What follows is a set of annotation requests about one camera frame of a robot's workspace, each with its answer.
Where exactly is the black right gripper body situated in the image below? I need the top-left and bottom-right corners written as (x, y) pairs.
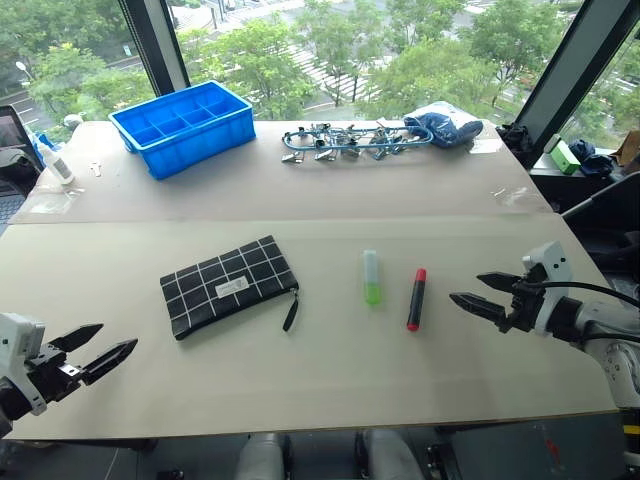
top-left (496, 263), bottom-right (550, 335)

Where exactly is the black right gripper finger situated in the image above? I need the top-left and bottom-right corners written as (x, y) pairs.
top-left (476, 271), bottom-right (526, 296)
top-left (448, 292), bottom-right (514, 326)

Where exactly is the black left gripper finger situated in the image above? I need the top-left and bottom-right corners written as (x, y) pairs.
top-left (48, 323), bottom-right (105, 352)
top-left (79, 338), bottom-right (139, 387)

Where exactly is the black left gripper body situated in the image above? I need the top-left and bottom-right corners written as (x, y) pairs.
top-left (22, 343), bottom-right (84, 405)

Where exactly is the black white grid pencil case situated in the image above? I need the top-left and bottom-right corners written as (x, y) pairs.
top-left (159, 234), bottom-right (301, 342)

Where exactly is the black red marker pen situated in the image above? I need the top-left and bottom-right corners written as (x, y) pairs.
top-left (406, 268), bottom-right (429, 332)

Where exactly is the green white box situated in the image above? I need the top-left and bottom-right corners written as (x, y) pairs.
top-left (543, 133), bottom-right (583, 176)

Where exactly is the black cloth bundle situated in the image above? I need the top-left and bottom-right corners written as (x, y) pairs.
top-left (495, 122), bottom-right (536, 161)

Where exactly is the dark blue cloth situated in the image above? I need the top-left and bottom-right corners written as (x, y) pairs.
top-left (568, 138), bottom-right (617, 177)

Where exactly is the blue cloth bundle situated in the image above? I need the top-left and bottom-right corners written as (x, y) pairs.
top-left (402, 101), bottom-right (485, 149)

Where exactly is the grey right robot leg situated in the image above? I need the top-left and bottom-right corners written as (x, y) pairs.
top-left (361, 428), bottom-right (425, 480)

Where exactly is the grey robot leg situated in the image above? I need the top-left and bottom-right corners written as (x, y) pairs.
top-left (233, 432), bottom-right (286, 480)
top-left (361, 428), bottom-right (425, 480)

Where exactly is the white plastic squeeze bottle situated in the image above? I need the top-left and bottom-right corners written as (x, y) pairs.
top-left (32, 132), bottom-right (76, 186)

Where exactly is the grey left robot leg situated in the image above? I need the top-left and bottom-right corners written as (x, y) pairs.
top-left (233, 432), bottom-right (286, 480)

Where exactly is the black laptop computer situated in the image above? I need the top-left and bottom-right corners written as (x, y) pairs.
top-left (0, 104), bottom-right (45, 238)

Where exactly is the blue clothes peg hanger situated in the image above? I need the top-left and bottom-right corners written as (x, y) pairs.
top-left (279, 121), bottom-right (434, 166)

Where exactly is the blue plastic divider crate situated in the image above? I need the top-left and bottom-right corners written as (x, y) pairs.
top-left (107, 80), bottom-right (257, 181)

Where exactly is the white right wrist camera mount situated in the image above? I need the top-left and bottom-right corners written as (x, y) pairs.
top-left (521, 240), bottom-right (574, 337)

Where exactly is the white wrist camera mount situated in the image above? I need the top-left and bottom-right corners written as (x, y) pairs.
top-left (0, 312), bottom-right (47, 416)
top-left (521, 240), bottom-right (574, 337)

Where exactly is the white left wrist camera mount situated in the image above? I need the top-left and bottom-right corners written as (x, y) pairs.
top-left (0, 312), bottom-right (47, 416)

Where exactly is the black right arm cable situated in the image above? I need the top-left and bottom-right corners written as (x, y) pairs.
top-left (525, 280), bottom-right (640, 346)

